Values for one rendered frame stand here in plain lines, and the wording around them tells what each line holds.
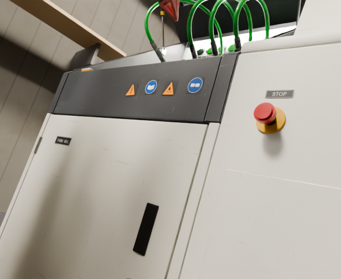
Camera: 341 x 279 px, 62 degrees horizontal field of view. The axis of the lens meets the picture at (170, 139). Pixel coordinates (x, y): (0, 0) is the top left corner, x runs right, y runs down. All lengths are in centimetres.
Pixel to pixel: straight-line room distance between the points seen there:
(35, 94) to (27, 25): 64
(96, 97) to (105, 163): 23
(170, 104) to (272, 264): 39
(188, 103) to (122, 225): 31
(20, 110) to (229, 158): 261
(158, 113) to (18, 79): 242
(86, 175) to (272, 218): 49
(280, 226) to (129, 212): 32
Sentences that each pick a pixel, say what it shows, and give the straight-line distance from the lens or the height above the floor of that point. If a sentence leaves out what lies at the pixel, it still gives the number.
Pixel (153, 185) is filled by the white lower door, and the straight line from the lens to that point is 62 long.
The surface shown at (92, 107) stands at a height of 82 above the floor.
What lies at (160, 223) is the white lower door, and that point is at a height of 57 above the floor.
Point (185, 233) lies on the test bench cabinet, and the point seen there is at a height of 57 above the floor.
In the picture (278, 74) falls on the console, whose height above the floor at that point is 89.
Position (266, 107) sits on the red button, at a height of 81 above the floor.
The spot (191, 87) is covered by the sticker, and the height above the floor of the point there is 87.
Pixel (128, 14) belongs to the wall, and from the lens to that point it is 374.
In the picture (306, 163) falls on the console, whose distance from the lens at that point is 50.
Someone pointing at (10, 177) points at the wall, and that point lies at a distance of 300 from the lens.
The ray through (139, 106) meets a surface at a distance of 74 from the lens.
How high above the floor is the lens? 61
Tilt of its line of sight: 12 degrees up
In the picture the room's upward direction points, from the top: 17 degrees clockwise
